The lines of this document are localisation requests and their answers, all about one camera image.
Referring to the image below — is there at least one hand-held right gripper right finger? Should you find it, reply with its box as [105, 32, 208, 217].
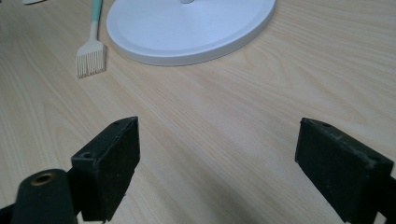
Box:
[294, 117, 395, 224]

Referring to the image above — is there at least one teal handled silicone brush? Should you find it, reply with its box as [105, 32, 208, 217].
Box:
[76, 0, 107, 79]

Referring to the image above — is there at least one white utensil rack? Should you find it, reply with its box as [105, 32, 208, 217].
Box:
[106, 0, 277, 67]

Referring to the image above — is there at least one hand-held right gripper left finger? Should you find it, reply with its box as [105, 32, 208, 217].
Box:
[70, 116, 141, 223]

